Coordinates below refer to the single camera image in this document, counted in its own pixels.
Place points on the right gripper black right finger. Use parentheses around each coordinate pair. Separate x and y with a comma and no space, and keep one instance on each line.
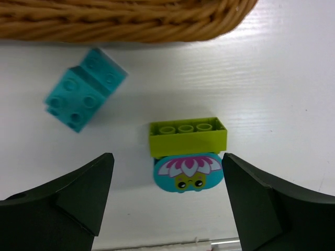
(274,214)

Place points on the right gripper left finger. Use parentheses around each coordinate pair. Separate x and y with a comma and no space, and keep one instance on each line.
(63,214)

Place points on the cyan flower face lego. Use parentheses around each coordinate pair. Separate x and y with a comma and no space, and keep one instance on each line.
(192,172)

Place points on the lime long lego brick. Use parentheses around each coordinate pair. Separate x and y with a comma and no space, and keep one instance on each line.
(187,136)

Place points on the cyan lego cluster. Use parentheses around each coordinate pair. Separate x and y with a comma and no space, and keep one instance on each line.
(84,88)

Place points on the brown wicker divided basket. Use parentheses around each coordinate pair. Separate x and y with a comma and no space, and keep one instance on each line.
(121,21)

